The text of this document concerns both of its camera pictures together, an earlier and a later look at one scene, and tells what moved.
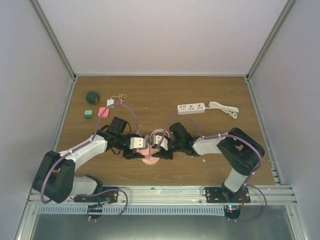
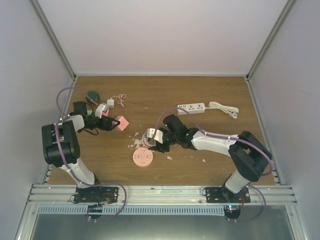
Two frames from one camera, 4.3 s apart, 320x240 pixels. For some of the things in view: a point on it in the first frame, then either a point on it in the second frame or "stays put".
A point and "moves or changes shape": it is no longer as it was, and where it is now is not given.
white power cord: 231,111 stays put
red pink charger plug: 105,114 stays put
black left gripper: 129,154 to 108,127
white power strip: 191,108 stays put
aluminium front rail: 178,195 stays put
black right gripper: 163,154 to 160,148
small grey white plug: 110,102 stays put
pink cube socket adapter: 145,152 moves or changes shape
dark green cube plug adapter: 93,97 stays put
